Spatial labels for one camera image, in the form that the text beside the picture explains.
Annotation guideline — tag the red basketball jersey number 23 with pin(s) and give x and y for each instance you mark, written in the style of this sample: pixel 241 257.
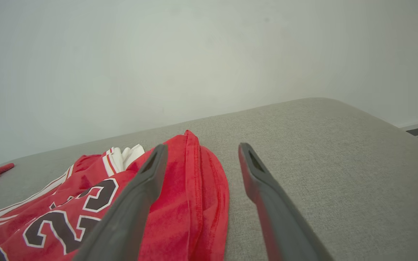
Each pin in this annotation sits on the red basketball jersey number 23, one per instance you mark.
pixel 183 217

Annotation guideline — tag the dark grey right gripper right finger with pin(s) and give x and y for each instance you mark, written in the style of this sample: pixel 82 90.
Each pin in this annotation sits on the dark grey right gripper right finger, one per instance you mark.
pixel 278 217

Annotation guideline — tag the grey fabric sofa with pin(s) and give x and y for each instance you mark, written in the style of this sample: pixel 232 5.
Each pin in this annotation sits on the grey fabric sofa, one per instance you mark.
pixel 339 163

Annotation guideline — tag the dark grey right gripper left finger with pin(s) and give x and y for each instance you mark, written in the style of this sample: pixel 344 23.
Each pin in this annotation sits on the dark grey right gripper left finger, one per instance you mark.
pixel 132 210

